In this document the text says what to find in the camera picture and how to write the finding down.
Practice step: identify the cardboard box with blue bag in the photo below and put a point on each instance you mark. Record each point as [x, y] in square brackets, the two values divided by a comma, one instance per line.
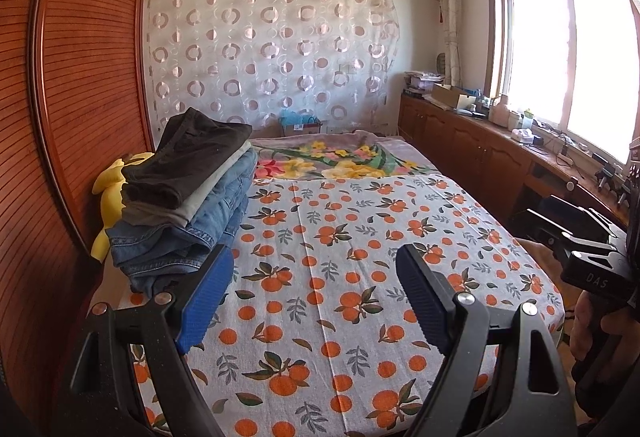
[300, 127]

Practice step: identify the small green capped bottle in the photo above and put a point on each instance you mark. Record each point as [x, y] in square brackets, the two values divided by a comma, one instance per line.
[528, 119]

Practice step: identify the light blue jeans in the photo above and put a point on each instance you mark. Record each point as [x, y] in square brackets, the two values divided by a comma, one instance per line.
[225, 202]

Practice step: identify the orange fruit print bed sheet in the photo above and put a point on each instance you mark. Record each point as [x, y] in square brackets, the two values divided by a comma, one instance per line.
[325, 267]

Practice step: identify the dark blue jeans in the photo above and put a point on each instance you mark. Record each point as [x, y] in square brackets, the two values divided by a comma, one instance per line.
[150, 257]

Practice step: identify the low wooden cabinet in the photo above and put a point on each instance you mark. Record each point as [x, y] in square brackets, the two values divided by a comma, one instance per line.
[465, 142]

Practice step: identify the white bottle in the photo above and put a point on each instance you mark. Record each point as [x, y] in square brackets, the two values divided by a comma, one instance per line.
[501, 112]

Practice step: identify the black pants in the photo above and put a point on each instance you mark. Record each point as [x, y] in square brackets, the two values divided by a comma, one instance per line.
[185, 157]

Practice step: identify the beige pants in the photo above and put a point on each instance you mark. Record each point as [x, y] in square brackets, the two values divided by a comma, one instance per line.
[200, 204]

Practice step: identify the white tissue box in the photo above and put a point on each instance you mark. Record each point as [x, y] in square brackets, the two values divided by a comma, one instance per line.
[522, 135]

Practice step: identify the wooden headboard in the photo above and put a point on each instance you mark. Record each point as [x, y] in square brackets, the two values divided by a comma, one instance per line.
[90, 92]

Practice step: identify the stack of papers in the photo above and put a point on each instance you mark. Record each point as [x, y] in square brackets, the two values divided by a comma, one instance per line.
[422, 79]

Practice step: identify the white power strip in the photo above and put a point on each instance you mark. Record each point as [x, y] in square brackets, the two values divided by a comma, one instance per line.
[562, 158]

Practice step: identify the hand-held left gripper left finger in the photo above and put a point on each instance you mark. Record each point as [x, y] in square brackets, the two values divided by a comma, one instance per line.
[205, 307]

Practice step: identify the person's right hand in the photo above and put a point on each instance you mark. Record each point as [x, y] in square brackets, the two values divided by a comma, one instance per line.
[582, 337]

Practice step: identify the floral blanket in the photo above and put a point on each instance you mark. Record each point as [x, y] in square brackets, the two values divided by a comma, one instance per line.
[350, 157]

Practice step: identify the open cardboard box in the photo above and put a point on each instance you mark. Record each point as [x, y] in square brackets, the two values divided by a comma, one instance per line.
[450, 96]

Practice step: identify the yellow plush toy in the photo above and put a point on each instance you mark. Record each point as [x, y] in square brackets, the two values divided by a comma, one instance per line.
[110, 197]

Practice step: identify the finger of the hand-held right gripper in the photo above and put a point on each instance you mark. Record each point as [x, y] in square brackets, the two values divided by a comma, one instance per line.
[540, 227]
[585, 227]

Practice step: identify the circle patterned sheer curtain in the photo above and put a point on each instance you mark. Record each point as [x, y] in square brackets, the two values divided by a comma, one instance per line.
[275, 67]

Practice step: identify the dark oval object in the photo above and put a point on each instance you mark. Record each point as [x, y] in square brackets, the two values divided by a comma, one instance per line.
[443, 64]

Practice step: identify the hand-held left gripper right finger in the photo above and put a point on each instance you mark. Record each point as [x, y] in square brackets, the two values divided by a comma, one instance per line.
[425, 302]

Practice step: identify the person's right forearm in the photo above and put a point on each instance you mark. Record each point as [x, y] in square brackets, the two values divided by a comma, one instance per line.
[610, 397]

